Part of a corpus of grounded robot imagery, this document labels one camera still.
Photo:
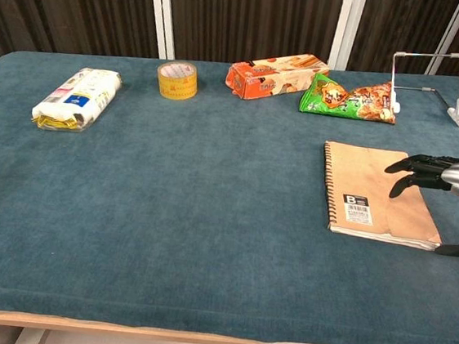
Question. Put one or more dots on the brown spiral notebook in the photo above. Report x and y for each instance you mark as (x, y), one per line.
(380, 184)

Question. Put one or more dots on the green orange snack bag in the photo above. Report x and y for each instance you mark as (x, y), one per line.
(346, 100)

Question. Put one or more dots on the orange biscuit box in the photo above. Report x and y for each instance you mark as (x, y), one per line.
(272, 78)

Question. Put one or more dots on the dark wooden slat partition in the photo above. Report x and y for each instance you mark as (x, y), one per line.
(250, 14)

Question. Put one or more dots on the teal blue table cloth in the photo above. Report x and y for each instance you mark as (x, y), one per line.
(193, 201)

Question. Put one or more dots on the yellow packing tape roll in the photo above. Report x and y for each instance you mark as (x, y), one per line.
(177, 80)

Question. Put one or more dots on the white plastic-wrapped package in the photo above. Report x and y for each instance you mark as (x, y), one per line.
(77, 98)

